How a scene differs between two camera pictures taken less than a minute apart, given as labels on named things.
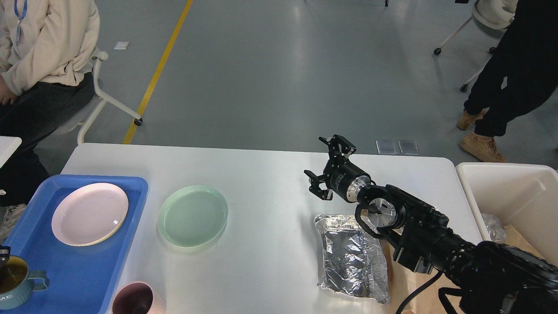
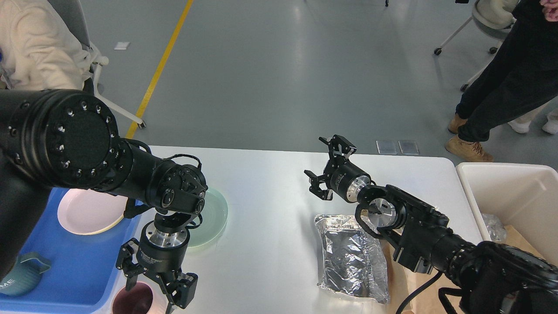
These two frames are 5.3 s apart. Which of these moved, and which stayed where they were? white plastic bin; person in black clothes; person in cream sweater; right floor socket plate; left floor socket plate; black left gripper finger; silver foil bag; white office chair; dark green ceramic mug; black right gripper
Moved: black left gripper finger; dark green ceramic mug
Stayed: silver foil bag; white plastic bin; person in black clothes; white office chair; left floor socket plate; right floor socket plate; person in cream sweater; black right gripper
